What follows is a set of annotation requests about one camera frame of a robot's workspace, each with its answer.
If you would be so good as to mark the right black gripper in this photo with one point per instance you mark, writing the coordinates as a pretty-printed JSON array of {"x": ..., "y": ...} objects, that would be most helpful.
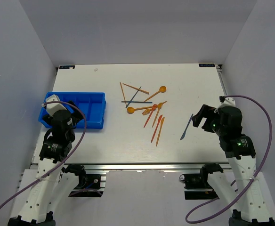
[{"x": 206, "y": 111}]

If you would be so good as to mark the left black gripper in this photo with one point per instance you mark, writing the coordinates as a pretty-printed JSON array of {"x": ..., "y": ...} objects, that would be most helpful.
[{"x": 76, "y": 115}]

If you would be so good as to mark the blue plastic knife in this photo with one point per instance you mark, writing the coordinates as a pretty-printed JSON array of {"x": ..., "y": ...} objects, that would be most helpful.
[{"x": 184, "y": 133}]

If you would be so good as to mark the red-orange plastic knife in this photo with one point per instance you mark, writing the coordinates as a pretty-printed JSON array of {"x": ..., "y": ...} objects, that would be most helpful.
[{"x": 159, "y": 120}]

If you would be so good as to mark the orange spoon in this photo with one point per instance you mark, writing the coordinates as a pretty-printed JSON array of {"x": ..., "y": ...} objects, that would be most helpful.
[
  {"x": 131, "y": 110},
  {"x": 162, "y": 89}
]

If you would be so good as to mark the yellow-orange plastic knife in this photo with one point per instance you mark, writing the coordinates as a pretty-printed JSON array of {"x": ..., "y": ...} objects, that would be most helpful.
[{"x": 159, "y": 134}]

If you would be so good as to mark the yellow-orange plastic fork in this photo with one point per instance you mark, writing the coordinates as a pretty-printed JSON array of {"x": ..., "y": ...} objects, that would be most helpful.
[{"x": 147, "y": 111}]

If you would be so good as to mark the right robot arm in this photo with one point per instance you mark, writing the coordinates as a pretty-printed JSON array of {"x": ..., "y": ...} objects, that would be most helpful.
[{"x": 247, "y": 204}]

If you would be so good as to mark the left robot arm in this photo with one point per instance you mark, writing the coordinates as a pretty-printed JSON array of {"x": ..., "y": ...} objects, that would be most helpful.
[{"x": 53, "y": 182}]

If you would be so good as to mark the blue plastic divided bin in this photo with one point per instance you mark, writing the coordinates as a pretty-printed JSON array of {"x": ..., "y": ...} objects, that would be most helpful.
[{"x": 90, "y": 105}]

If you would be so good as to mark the left black corner label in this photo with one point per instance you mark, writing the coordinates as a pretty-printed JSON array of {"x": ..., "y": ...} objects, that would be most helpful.
[{"x": 66, "y": 67}]

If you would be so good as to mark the black corner label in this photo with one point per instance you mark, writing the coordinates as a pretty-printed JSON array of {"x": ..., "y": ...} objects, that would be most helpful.
[
  {"x": 206, "y": 65},
  {"x": 66, "y": 67}
]

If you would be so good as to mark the right black corner label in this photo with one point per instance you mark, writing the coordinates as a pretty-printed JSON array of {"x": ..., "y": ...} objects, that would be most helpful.
[{"x": 206, "y": 65}]

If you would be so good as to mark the blue chopstick horizontal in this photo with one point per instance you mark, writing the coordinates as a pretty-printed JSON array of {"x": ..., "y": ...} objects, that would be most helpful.
[{"x": 137, "y": 102}]

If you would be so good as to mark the orange chopstick left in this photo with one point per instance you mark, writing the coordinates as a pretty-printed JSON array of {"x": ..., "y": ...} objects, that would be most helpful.
[{"x": 123, "y": 94}]

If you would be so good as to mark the orange chopstick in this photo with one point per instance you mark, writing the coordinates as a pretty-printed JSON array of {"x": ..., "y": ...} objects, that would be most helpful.
[
  {"x": 123, "y": 94},
  {"x": 138, "y": 89}
]

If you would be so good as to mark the orange chopstick top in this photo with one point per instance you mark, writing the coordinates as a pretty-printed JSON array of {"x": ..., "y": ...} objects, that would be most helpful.
[{"x": 138, "y": 89}]

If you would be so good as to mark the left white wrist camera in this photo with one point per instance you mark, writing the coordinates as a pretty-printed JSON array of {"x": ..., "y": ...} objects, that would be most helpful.
[{"x": 53, "y": 105}]

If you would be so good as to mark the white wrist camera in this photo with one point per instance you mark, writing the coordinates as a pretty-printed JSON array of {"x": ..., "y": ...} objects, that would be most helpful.
[
  {"x": 53, "y": 105},
  {"x": 225, "y": 101}
]

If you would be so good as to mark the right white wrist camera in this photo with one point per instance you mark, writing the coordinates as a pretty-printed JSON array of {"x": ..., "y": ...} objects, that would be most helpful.
[{"x": 225, "y": 101}]

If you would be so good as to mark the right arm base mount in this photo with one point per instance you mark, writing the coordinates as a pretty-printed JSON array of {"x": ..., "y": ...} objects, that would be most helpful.
[{"x": 196, "y": 185}]

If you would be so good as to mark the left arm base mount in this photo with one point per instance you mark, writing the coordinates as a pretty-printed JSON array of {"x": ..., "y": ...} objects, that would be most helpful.
[{"x": 88, "y": 184}]

